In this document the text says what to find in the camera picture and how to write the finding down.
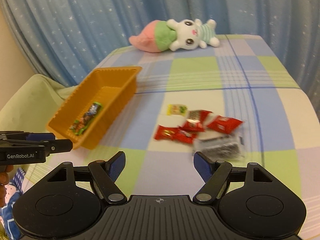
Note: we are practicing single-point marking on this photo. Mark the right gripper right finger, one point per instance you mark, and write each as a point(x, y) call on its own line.
point(215, 175)

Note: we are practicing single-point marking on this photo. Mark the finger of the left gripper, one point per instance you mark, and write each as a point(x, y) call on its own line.
point(21, 135)
point(48, 146)

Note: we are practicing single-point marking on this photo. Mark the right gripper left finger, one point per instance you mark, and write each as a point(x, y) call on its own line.
point(104, 175)

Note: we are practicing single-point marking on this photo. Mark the clear black seaweed packet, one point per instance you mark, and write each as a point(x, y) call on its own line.
point(225, 147)

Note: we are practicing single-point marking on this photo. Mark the dark green chips bag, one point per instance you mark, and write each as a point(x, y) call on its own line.
point(79, 126)

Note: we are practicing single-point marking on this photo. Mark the red foil candy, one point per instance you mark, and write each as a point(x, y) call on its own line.
point(224, 124)

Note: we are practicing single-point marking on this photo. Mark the round red candy packet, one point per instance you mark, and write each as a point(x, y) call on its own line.
point(192, 126)

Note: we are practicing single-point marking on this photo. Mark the red silver snack packet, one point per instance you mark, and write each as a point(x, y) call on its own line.
point(200, 115)

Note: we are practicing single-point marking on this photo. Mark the long red snack packet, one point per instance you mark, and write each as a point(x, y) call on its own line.
point(174, 134)

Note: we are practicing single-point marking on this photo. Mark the yellow green candy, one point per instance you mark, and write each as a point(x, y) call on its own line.
point(177, 109)

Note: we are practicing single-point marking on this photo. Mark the person's left hand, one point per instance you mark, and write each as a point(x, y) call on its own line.
point(4, 180)

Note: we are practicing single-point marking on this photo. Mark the light green blanket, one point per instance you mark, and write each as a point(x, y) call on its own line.
point(34, 104)

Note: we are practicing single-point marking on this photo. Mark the orange plastic tray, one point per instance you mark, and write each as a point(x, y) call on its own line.
point(113, 87)

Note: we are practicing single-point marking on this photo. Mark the checkered bed cover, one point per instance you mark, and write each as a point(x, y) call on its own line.
point(241, 79)

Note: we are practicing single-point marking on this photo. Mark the blue star curtain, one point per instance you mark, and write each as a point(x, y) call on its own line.
point(66, 39)

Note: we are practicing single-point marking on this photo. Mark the white bunny carrot plush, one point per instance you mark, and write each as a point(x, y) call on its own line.
point(159, 36)

